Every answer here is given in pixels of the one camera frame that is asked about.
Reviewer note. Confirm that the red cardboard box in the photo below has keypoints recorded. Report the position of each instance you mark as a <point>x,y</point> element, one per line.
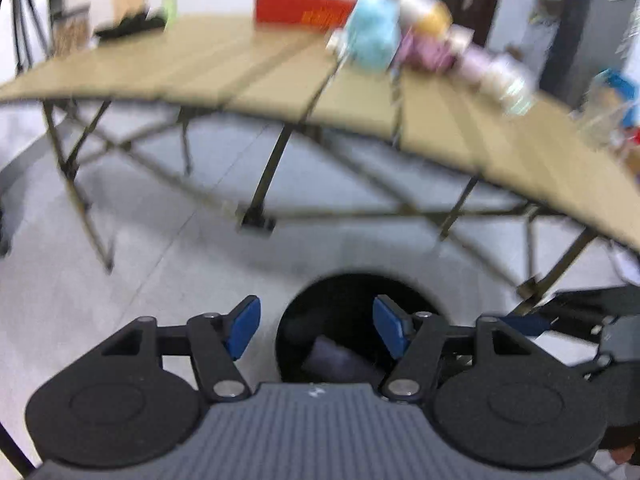
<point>300,7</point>

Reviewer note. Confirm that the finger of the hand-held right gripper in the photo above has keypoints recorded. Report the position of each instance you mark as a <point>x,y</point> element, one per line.
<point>525,324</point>
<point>597,364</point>

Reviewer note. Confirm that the black lined trash bin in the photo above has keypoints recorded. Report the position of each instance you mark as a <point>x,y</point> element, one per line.
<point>340,300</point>

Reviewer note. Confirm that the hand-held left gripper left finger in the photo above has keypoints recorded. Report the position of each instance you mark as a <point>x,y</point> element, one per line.
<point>242,327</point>

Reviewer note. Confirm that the black tray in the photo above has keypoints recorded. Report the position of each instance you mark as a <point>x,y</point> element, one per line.
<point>130,25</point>

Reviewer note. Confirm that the tan folding table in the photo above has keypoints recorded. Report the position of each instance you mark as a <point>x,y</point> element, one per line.
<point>280,60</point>

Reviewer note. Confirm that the clear plastic container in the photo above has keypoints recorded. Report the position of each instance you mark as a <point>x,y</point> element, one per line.
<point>612,105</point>

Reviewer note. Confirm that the dark framed board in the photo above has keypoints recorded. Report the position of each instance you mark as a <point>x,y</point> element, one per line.
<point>70,30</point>

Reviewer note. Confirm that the grey cabinet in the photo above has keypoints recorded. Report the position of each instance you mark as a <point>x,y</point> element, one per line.
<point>585,20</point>

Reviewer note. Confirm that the green bottle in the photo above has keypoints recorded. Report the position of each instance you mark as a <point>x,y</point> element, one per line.
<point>171,2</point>

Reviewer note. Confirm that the clear plastic bottle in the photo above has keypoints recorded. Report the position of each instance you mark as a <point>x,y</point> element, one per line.
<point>500,77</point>

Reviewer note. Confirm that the purple packet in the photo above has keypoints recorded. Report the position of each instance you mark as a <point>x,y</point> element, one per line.
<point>340,360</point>

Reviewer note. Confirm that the person's right hand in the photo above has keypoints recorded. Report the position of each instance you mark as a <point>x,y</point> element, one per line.
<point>622,455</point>

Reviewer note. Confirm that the pink packet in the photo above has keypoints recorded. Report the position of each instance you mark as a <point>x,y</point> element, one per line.
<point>425,52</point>

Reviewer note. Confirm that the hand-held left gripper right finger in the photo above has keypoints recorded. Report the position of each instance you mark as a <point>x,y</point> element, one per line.
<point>392,327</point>

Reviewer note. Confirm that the black tripod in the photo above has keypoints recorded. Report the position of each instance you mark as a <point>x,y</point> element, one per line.
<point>22,15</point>

